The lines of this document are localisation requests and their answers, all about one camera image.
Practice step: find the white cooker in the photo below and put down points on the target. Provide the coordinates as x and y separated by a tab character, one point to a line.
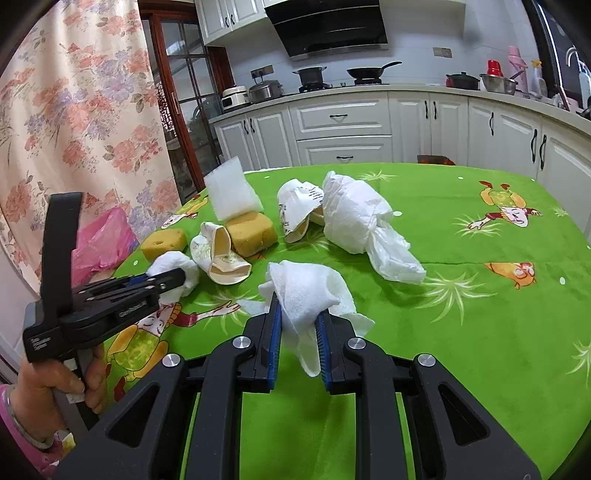
235	98

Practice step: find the dark framed window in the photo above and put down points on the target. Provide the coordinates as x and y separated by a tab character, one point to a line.
549	41

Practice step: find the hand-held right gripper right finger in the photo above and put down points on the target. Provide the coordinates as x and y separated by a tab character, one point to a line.
323	350

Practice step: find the yellow sponge block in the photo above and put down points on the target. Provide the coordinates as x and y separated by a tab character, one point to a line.
251	233

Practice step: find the black range hood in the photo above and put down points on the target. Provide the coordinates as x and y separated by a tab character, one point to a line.
332	23

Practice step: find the gas stove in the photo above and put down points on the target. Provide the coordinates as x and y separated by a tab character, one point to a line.
339	85

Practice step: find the yellow sponge with hole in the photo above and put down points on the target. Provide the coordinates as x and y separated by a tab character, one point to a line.
154	249

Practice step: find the red black casserole pot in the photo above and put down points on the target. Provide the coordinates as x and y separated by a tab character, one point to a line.
463	82

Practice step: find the small white tissue wad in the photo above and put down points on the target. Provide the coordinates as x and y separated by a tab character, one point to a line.
171	263

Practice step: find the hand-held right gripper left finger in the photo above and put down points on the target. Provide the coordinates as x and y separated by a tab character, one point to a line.
275	341

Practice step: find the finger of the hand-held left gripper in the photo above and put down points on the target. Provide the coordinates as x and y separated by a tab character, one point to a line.
173	279
106	288

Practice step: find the white bottle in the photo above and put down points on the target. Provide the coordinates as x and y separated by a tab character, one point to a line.
585	87

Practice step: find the person's left forearm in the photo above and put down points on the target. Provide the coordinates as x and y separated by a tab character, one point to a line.
16	445

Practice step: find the floral curtain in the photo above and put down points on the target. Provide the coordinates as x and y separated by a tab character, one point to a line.
92	115

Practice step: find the crushed beige paper cup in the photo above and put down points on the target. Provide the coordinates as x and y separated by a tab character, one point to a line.
295	207
221	254

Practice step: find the white paper towel wad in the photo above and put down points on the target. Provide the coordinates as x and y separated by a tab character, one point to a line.
351	212

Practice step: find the black wok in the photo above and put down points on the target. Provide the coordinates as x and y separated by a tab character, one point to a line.
364	72

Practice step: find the white tissue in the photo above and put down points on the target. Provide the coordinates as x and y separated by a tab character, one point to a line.
304	290

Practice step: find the chrome faucet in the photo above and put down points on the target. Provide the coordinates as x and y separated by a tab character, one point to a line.
569	54

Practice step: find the pink thermos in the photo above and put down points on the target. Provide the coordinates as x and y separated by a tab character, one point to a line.
516	62

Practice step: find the person's left hand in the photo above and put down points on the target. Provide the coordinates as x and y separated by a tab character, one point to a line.
51	378

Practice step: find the pink-lined trash bin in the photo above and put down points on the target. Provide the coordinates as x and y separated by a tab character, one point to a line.
104	244

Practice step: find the white foam sheet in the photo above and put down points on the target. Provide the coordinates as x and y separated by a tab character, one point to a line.
228	191

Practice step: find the spray bottle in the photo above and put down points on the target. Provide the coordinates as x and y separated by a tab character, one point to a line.
539	83

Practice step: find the wall socket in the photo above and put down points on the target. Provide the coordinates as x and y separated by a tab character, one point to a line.
262	71
442	52

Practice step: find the white cabinets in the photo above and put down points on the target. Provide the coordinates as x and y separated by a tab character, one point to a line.
221	18
341	115

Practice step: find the red thermos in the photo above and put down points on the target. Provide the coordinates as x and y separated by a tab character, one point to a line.
495	68

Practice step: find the red box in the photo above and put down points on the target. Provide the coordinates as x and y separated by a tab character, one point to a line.
436	160

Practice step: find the silver rice cooker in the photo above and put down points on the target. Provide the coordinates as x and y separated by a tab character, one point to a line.
265	91

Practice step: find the green cartoon tablecloth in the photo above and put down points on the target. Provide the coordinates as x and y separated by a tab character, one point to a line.
461	300

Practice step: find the steel bowl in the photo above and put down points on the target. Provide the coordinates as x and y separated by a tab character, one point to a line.
498	84

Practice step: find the white upper cabinets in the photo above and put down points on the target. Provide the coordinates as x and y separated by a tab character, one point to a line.
221	18

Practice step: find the white lower cabinets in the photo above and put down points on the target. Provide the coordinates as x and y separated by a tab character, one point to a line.
341	115

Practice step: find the wooden glass door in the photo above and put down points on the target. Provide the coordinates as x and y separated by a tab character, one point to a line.
184	92

